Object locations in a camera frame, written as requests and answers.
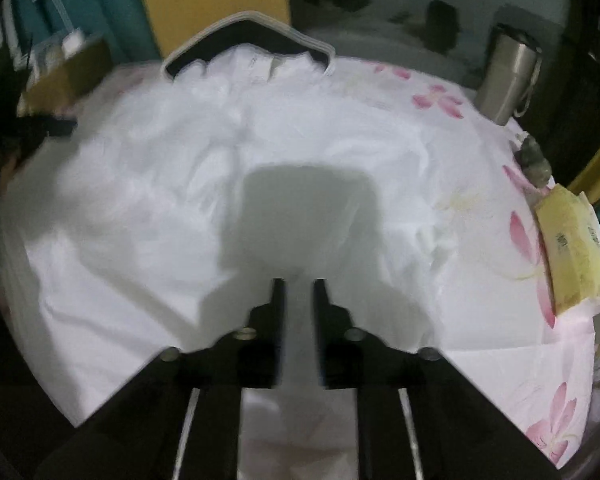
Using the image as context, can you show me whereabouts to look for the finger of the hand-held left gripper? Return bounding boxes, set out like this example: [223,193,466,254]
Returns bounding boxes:
[17,115,78,141]

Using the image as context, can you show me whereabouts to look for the white shirt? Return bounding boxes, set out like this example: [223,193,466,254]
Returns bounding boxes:
[0,42,461,431]

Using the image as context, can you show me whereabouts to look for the cardboard box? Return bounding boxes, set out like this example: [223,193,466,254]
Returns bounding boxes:
[22,40,113,107]

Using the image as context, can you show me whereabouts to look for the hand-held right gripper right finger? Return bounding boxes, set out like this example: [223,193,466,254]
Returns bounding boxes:
[312,278,563,480]

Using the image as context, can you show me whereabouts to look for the pink floral tablecloth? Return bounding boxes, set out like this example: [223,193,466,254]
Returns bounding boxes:
[0,55,598,473]

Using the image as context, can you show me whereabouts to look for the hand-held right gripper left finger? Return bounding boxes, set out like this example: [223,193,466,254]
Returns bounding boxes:
[32,278,287,480]

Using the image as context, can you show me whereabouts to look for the white clothes hanger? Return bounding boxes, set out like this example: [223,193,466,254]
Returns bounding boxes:
[161,11,337,83]

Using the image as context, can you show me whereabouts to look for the yellow tissue pack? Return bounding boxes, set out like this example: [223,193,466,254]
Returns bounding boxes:
[534,183,600,317]

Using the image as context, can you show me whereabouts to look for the grey-green stone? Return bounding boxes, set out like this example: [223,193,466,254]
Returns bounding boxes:
[512,135,553,188]

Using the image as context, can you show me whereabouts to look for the stainless steel tumbler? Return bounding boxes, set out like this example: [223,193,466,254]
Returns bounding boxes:
[475,22,543,126]

